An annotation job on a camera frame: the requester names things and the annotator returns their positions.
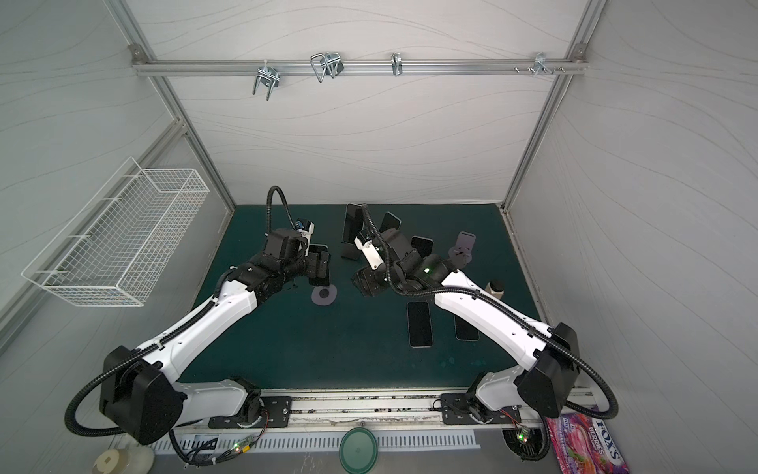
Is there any black stand back left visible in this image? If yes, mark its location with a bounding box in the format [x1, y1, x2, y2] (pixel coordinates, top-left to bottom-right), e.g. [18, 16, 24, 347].
[341, 242, 362, 261]

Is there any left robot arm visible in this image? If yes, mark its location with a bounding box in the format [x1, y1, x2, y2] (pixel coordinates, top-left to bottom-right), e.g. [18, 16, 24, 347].
[64, 217, 329, 444]

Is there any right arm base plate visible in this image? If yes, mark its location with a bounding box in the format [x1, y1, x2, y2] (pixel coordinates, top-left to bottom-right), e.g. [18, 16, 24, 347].
[432, 393, 522, 427]

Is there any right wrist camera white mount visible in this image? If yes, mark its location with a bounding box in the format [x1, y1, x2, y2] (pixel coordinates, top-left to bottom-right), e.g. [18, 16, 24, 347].
[353, 236, 385, 271]

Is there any aluminium crossbar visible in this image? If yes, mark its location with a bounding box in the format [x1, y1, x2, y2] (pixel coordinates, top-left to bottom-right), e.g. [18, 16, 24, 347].
[132, 56, 589, 77]

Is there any green round lid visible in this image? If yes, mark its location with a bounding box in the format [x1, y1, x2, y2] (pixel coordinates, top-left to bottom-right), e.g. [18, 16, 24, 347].
[339, 427, 378, 474]

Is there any small jar black lid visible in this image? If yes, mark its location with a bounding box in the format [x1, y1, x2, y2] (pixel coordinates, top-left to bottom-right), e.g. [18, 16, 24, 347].
[485, 278, 505, 299]

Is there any metal hook clamp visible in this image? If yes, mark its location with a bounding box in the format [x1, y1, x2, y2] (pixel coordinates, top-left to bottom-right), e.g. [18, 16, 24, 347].
[310, 53, 345, 83]
[252, 60, 281, 101]
[513, 53, 565, 77]

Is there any black phone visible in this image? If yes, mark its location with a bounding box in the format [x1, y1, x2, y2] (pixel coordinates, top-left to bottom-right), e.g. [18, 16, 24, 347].
[379, 211, 402, 233]
[341, 203, 364, 244]

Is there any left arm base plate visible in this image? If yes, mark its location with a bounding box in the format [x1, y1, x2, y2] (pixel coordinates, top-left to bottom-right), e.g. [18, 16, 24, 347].
[208, 395, 292, 430]

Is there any pink candy bag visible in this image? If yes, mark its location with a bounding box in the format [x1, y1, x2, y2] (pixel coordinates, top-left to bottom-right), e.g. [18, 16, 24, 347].
[547, 413, 630, 474]

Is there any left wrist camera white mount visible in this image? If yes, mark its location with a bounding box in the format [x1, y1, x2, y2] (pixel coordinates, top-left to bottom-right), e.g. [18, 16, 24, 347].
[295, 219, 315, 241]

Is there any green table mat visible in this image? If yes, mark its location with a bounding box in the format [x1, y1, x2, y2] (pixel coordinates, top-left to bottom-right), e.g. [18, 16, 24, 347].
[182, 205, 538, 389]

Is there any white wire basket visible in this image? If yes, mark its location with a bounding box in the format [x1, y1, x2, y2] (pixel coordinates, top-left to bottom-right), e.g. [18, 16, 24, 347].
[21, 158, 209, 307]

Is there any metal ring clamp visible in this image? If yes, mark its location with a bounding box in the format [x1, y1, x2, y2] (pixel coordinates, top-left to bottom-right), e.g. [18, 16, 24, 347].
[390, 53, 403, 77]

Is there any grey round stand left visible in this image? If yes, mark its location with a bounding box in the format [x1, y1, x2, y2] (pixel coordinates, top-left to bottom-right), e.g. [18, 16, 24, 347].
[311, 284, 338, 306]

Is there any metal hook clamp left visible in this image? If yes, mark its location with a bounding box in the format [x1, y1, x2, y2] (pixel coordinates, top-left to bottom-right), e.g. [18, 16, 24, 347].
[252, 60, 281, 101]

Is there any metal hook clamp right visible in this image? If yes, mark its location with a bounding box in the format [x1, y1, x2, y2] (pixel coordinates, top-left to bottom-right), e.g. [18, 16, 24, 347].
[513, 53, 565, 77]

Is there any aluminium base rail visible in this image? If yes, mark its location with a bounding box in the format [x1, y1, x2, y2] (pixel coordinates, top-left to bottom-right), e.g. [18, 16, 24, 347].
[109, 387, 597, 455]

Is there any back left black phone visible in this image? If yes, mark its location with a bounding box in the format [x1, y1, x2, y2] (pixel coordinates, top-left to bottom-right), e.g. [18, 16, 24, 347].
[341, 203, 364, 244]

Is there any cracked phone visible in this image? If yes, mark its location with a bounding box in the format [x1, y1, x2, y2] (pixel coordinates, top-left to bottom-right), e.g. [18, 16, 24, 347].
[407, 301, 433, 348]

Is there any back middle black phone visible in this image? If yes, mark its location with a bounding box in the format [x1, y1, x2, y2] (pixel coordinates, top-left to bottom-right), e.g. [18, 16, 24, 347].
[379, 211, 402, 233]

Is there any metal hook clamp middle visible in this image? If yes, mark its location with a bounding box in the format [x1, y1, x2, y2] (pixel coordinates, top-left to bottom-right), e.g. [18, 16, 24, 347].
[310, 53, 345, 83]

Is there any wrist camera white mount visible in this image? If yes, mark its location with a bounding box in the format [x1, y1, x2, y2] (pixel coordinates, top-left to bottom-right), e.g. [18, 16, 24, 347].
[353, 236, 385, 271]
[295, 219, 315, 241]

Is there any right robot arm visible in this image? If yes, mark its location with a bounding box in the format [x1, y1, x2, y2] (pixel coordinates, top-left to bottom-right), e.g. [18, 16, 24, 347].
[343, 205, 619, 424]

